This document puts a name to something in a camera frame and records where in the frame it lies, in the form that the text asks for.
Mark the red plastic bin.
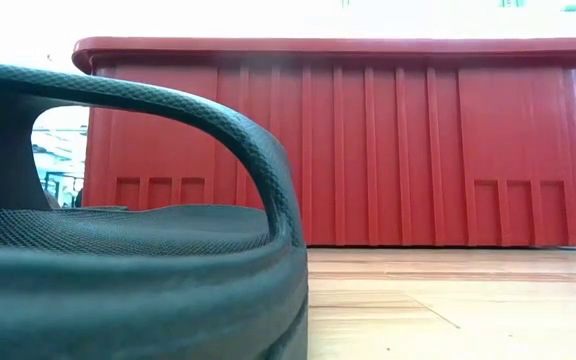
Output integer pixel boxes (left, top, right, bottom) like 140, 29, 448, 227
71, 35, 576, 249

